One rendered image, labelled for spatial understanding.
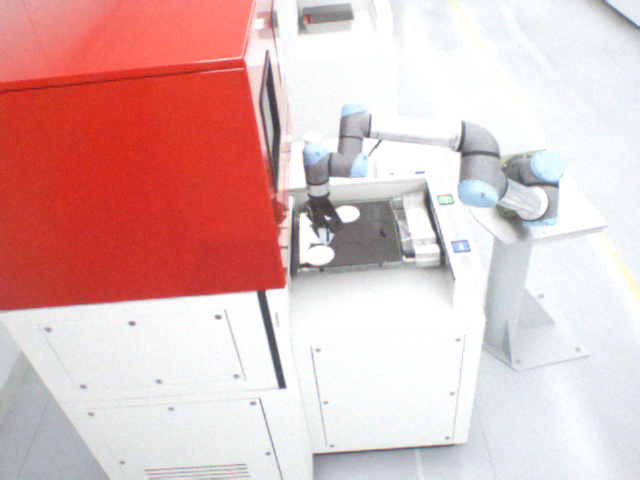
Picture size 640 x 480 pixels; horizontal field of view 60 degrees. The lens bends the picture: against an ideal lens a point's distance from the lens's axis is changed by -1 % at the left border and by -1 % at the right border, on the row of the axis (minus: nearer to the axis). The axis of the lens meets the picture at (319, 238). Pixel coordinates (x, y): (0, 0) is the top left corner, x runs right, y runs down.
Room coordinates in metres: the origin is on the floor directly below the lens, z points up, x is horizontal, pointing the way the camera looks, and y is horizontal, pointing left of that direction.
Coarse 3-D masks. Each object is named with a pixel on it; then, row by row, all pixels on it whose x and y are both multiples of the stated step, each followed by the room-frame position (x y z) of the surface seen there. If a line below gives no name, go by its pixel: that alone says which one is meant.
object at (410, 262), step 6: (408, 258) 1.45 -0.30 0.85; (414, 258) 1.45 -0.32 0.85; (402, 264) 1.44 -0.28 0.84; (408, 264) 1.44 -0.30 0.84; (414, 264) 1.44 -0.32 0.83; (330, 270) 1.45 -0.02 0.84; (336, 270) 1.45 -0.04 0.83; (342, 270) 1.45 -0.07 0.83; (348, 270) 1.45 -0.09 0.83; (354, 270) 1.45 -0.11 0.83; (360, 270) 1.45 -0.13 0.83; (366, 270) 1.45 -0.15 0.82; (372, 270) 1.45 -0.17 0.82
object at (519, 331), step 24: (504, 264) 1.67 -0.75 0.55; (528, 264) 1.68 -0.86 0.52; (504, 288) 1.66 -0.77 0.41; (504, 312) 1.66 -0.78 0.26; (528, 312) 1.74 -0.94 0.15; (552, 312) 1.83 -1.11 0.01; (504, 336) 1.65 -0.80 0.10; (528, 336) 1.70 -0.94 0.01; (552, 336) 1.68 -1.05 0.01; (576, 336) 1.67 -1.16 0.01; (504, 360) 1.58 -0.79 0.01; (528, 360) 1.56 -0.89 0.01; (552, 360) 1.55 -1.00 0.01
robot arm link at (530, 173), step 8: (544, 152) 1.62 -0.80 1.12; (552, 152) 1.61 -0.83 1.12; (528, 160) 1.65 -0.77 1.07; (536, 160) 1.59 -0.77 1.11; (544, 160) 1.59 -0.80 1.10; (552, 160) 1.59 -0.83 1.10; (560, 160) 1.59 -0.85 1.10; (520, 168) 1.67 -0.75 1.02; (528, 168) 1.61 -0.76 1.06; (536, 168) 1.57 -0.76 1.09; (544, 168) 1.57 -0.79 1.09; (552, 168) 1.57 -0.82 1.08; (560, 168) 1.57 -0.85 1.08; (520, 176) 1.66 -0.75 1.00; (528, 176) 1.59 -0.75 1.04; (536, 176) 1.57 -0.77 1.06; (544, 176) 1.54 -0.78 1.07; (552, 176) 1.54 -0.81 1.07; (560, 176) 1.55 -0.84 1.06; (528, 184) 1.57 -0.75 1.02; (536, 184) 1.55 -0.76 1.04; (544, 184) 1.54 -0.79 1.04; (552, 184) 1.54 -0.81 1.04
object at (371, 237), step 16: (336, 208) 1.73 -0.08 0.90; (368, 208) 1.70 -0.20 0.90; (384, 208) 1.69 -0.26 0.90; (304, 224) 1.65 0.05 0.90; (352, 224) 1.62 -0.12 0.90; (368, 224) 1.61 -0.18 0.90; (384, 224) 1.60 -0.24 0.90; (304, 240) 1.56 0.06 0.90; (336, 240) 1.54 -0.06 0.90; (352, 240) 1.53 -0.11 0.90; (368, 240) 1.52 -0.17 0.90; (384, 240) 1.51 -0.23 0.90; (304, 256) 1.47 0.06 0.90; (336, 256) 1.45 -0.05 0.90; (352, 256) 1.45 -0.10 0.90; (368, 256) 1.43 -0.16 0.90; (384, 256) 1.43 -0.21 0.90; (400, 256) 1.42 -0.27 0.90
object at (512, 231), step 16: (560, 192) 1.76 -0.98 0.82; (576, 192) 1.75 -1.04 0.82; (480, 208) 1.72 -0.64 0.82; (496, 208) 1.71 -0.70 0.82; (560, 208) 1.66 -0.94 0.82; (576, 208) 1.65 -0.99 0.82; (592, 208) 1.64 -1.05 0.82; (496, 224) 1.62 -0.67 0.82; (512, 224) 1.60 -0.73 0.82; (560, 224) 1.57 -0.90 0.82; (576, 224) 1.56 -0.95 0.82; (592, 224) 1.55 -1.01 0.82; (608, 224) 1.54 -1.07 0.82; (512, 240) 1.52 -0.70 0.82; (528, 240) 1.51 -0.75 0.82; (544, 240) 1.52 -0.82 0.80
